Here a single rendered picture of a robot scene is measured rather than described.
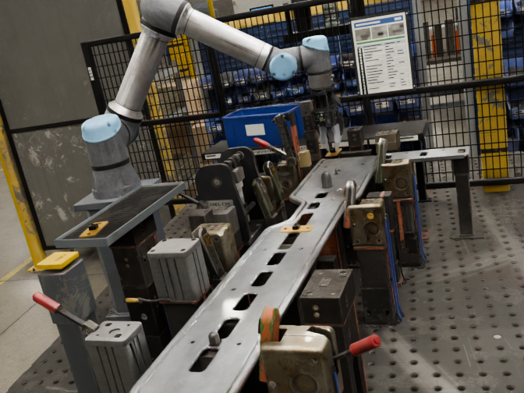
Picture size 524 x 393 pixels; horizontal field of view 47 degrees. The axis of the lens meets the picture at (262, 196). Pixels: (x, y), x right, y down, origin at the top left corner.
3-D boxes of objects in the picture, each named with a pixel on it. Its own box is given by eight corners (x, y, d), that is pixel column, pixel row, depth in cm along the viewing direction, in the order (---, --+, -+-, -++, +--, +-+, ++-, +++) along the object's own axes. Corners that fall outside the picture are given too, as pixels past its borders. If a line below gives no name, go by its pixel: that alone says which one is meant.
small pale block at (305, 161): (323, 249, 215) (306, 152, 204) (313, 250, 217) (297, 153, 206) (325, 246, 218) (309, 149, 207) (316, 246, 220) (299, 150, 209)
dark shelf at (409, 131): (423, 140, 216) (423, 132, 215) (201, 161, 250) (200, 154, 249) (429, 126, 235) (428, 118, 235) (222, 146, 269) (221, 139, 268)
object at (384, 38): (416, 90, 232) (407, 8, 223) (358, 97, 241) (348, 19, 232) (416, 90, 234) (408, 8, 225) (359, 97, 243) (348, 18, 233)
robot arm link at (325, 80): (311, 72, 189) (336, 69, 186) (313, 86, 191) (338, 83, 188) (304, 76, 183) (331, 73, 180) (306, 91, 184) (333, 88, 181)
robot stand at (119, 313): (106, 323, 192) (72, 206, 180) (132, 292, 211) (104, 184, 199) (165, 320, 186) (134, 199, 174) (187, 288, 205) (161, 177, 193)
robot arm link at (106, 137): (84, 169, 179) (72, 125, 174) (99, 157, 191) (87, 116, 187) (123, 163, 177) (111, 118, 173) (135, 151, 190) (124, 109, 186)
